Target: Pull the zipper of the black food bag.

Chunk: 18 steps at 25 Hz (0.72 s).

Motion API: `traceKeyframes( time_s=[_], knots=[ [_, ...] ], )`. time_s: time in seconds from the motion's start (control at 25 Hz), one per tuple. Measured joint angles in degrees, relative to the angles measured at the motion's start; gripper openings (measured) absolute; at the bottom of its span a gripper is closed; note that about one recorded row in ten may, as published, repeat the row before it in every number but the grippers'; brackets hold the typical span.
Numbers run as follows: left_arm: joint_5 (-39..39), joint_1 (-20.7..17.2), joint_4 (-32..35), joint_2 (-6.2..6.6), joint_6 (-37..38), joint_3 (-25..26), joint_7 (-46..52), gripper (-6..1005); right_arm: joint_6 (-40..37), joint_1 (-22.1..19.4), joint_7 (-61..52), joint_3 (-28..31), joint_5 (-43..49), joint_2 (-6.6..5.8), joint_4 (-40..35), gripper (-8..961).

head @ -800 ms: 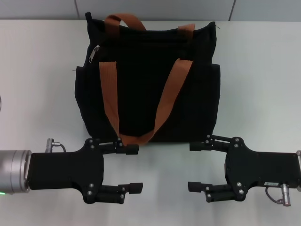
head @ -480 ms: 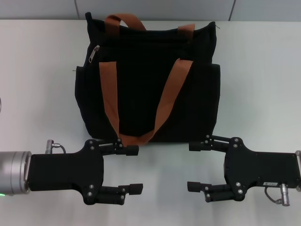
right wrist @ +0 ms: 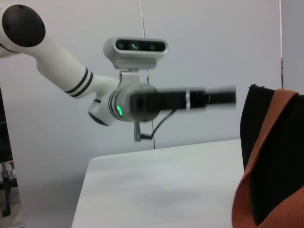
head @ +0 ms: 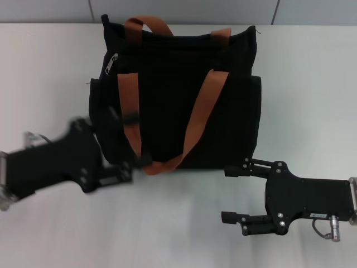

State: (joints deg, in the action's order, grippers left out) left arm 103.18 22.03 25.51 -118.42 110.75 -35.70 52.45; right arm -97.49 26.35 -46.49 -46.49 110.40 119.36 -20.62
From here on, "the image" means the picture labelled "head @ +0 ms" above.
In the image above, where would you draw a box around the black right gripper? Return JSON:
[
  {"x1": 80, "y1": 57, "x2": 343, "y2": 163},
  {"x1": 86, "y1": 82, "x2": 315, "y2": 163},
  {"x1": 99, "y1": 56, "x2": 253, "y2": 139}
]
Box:
[{"x1": 221, "y1": 157, "x2": 356, "y2": 237}]

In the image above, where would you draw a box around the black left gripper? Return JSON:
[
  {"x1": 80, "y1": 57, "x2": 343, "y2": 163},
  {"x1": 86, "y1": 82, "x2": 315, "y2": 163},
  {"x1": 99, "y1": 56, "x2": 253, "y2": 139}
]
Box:
[{"x1": 6, "y1": 105, "x2": 140, "y2": 200}]

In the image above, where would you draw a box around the black bag with orange handles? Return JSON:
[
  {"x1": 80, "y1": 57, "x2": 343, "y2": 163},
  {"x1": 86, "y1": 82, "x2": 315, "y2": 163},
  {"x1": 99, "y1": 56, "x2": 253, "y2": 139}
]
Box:
[{"x1": 88, "y1": 13, "x2": 263, "y2": 177}]

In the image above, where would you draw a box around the silver zipper pull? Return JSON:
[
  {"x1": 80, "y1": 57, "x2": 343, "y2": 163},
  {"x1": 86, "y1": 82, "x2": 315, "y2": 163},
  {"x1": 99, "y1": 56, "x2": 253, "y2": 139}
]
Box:
[{"x1": 104, "y1": 53, "x2": 119, "y2": 75}]

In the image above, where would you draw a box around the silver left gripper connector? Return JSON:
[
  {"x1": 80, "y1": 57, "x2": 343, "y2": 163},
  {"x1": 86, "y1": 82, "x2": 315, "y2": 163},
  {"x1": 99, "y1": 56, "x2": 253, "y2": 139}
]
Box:
[{"x1": 23, "y1": 131, "x2": 42, "y2": 147}]

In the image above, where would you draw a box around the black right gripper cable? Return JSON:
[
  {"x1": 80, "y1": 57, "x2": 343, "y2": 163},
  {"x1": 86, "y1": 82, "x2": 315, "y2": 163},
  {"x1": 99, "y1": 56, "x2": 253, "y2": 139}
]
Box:
[{"x1": 312, "y1": 219, "x2": 332, "y2": 240}]

